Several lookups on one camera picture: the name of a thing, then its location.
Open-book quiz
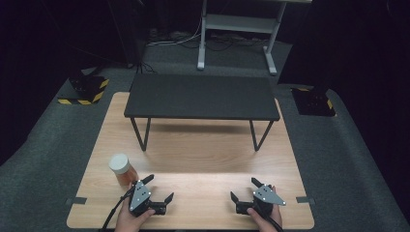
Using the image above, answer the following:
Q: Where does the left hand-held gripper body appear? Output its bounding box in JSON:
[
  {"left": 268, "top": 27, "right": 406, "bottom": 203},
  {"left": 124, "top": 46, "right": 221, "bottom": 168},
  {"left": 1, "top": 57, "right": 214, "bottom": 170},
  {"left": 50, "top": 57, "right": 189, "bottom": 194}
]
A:
[{"left": 128, "top": 180, "right": 167, "bottom": 218}]

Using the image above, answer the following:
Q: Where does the amber jar with white lid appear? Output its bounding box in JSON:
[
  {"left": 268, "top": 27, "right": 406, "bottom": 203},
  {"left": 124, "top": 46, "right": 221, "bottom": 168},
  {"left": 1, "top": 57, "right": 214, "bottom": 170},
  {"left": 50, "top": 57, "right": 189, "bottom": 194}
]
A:
[{"left": 107, "top": 153, "right": 140, "bottom": 188}]

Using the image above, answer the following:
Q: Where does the white metal desk frame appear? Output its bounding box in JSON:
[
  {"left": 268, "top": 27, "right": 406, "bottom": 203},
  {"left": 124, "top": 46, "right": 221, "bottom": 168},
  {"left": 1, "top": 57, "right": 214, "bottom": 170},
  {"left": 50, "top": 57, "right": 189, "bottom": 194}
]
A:
[{"left": 196, "top": 0, "right": 313, "bottom": 76}]

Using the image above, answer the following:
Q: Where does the small black table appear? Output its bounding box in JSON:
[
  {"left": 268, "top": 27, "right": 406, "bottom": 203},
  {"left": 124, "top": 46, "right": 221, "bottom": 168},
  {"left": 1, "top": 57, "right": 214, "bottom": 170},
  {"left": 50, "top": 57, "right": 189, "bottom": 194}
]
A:
[{"left": 123, "top": 73, "right": 281, "bottom": 153}]

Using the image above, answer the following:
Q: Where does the grey tape strip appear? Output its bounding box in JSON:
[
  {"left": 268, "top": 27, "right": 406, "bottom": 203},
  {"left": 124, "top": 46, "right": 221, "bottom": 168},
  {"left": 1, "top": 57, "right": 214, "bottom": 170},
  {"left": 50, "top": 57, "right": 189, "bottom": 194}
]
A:
[
  {"left": 295, "top": 195, "right": 316, "bottom": 205},
  {"left": 66, "top": 196, "right": 88, "bottom": 206}
]

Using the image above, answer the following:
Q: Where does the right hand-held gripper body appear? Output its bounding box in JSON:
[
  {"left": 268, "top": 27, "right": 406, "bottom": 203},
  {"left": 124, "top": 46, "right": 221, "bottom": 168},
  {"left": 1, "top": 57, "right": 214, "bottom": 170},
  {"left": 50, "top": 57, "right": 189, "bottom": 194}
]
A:
[{"left": 235, "top": 184, "right": 287, "bottom": 218}]

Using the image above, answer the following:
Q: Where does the person's right hand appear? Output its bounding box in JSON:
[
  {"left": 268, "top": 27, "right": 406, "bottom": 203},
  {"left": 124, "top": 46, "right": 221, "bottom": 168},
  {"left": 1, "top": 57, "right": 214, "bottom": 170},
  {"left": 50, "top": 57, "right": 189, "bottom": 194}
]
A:
[{"left": 246, "top": 185, "right": 284, "bottom": 232}]

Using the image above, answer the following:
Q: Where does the person's left hand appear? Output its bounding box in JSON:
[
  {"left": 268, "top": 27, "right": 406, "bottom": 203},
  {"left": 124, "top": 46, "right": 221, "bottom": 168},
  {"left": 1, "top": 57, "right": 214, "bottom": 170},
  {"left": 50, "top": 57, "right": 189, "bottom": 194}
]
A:
[{"left": 113, "top": 181, "right": 157, "bottom": 232}]

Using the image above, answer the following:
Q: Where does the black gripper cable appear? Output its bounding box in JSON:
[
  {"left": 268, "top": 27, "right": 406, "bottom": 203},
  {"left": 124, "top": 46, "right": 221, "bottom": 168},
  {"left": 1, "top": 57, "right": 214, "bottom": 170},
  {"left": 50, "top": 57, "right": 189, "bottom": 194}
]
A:
[
  {"left": 263, "top": 215, "right": 285, "bottom": 232},
  {"left": 99, "top": 187, "right": 135, "bottom": 232}
]

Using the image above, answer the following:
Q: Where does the yellow black striped stand base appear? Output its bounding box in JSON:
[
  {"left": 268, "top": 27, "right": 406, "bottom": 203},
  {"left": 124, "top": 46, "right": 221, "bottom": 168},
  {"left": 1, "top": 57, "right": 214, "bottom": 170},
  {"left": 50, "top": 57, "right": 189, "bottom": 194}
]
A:
[
  {"left": 290, "top": 86, "right": 337, "bottom": 118},
  {"left": 57, "top": 75, "right": 110, "bottom": 106}
]

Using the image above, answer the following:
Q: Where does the bundle of floor cables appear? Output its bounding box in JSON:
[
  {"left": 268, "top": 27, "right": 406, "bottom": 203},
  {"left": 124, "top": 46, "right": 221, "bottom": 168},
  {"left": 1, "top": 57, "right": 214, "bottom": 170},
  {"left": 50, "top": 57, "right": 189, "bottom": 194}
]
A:
[{"left": 146, "top": 17, "right": 272, "bottom": 52}]

